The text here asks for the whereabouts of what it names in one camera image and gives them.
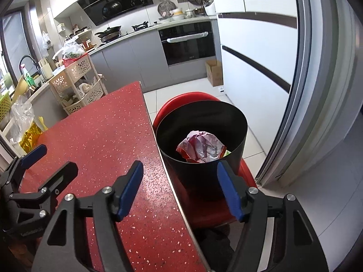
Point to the black trash bin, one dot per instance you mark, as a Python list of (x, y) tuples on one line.
[(222, 119)]

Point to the black frying pan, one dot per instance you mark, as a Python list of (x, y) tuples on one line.
[(109, 33)]

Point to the black built-in oven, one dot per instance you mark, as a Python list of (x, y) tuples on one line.
[(187, 42)]

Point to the red plastic chair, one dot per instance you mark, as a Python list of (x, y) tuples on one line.
[(199, 213)]

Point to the red basket with vegetables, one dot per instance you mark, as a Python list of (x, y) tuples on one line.
[(72, 52)]

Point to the gas stove burner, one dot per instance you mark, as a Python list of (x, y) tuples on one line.
[(141, 26)]

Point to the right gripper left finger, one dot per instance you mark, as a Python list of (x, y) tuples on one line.
[(64, 245)]

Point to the red white plastic bag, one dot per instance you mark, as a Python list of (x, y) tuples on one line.
[(202, 147)]

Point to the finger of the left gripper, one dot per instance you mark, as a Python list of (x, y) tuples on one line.
[(14, 173), (48, 186)]

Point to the black kitchen faucet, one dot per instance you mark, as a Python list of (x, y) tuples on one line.
[(31, 66)]

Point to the gold foil bag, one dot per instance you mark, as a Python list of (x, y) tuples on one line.
[(30, 137)]

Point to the grey sliding door frame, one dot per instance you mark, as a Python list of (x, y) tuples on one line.
[(326, 93)]

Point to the white refrigerator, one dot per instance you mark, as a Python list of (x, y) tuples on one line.
[(259, 40)]

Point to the cardboard box on floor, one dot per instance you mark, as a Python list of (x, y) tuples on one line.
[(214, 72)]

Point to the beige plastic storage rack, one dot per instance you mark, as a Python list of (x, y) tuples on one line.
[(78, 85)]

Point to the grey kitchen cabinets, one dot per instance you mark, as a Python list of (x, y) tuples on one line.
[(140, 57)]

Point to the clear plastic bag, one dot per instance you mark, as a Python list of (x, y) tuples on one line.
[(23, 115)]

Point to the black range hood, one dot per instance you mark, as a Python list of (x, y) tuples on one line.
[(116, 1)]

